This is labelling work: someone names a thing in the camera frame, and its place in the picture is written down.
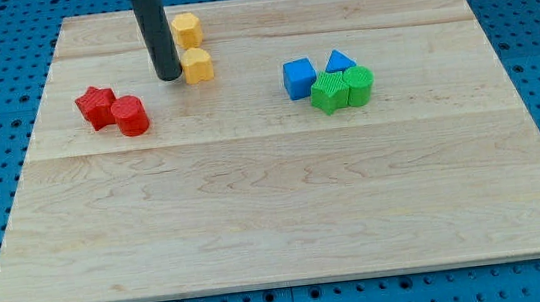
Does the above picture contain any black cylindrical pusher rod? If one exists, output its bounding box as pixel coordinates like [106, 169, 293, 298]
[130, 0, 182, 82]

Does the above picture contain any blue cube block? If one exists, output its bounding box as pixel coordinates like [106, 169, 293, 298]
[282, 58, 317, 100]

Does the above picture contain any blue triangle block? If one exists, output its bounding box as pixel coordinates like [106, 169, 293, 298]
[325, 49, 356, 73]

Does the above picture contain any yellow hexagon block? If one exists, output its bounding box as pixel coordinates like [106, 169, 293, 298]
[171, 12, 204, 49]

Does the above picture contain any yellow heart block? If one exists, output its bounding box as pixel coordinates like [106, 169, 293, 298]
[181, 47, 215, 85]

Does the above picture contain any red star block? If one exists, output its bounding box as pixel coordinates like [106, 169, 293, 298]
[75, 86, 116, 131]

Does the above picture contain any red cylinder block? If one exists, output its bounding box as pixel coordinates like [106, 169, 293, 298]
[111, 95, 150, 137]

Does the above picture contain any light wooden board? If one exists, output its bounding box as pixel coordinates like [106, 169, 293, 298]
[0, 0, 540, 302]

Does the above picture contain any green star block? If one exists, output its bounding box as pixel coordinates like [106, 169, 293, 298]
[310, 71, 350, 116]

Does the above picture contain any green cylinder block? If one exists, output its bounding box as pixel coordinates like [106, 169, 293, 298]
[342, 65, 374, 107]

